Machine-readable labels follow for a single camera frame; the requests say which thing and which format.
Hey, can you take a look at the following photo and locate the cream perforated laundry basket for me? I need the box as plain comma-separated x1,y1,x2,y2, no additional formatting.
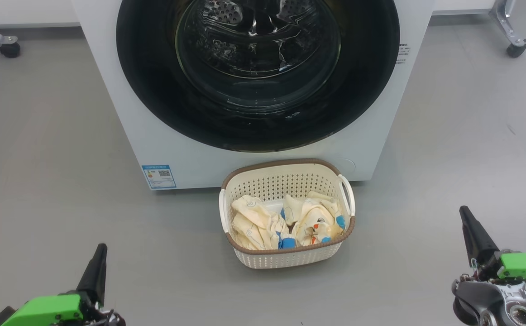
219,158,356,269

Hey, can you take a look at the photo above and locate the cream garment with bear print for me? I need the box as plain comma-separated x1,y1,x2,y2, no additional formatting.
282,191,346,246

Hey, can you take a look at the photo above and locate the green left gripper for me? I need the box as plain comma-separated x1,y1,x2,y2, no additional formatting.
0,244,108,326

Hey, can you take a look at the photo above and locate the blue energy label sticker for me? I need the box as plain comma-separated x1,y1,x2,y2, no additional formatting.
142,164,177,190

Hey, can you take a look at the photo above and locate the black round glass washer door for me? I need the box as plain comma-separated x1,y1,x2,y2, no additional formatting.
116,0,400,153

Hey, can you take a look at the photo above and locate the cream garment with blue cuffs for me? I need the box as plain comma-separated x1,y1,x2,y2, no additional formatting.
231,195,297,250

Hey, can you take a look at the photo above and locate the white front-load washing machine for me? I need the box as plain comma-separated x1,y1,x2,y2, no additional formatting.
71,0,435,191

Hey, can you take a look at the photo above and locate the white partition panel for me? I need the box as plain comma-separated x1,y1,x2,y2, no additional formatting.
433,0,495,15
0,0,80,28

